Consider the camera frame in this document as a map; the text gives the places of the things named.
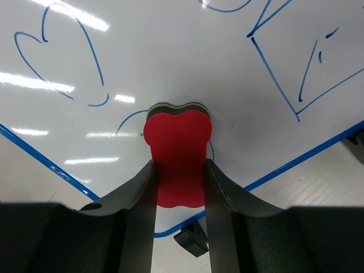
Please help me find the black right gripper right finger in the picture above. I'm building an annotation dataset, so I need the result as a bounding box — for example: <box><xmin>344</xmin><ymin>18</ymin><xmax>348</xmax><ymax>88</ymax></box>
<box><xmin>204</xmin><ymin>159</ymin><xmax>287</xmax><ymax>272</ymax></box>

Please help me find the blue framed whiteboard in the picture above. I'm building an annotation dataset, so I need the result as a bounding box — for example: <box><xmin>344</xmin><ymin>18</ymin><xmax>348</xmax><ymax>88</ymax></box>
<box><xmin>0</xmin><ymin>0</ymin><xmax>364</xmax><ymax>239</ymax></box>

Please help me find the black whiteboard foot clip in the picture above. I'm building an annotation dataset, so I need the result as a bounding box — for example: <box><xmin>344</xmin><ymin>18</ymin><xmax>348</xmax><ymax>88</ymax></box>
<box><xmin>342</xmin><ymin>131</ymin><xmax>364</xmax><ymax>164</ymax></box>
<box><xmin>173</xmin><ymin>222</ymin><xmax>209</xmax><ymax>257</ymax></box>

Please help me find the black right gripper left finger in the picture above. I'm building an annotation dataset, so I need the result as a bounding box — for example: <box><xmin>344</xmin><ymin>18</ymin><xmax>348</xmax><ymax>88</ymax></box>
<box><xmin>80</xmin><ymin>160</ymin><xmax>158</xmax><ymax>272</ymax></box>

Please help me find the red black whiteboard eraser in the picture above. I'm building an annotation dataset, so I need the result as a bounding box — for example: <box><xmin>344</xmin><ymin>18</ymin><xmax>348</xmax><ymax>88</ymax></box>
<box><xmin>143</xmin><ymin>102</ymin><xmax>213</xmax><ymax>208</ymax></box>

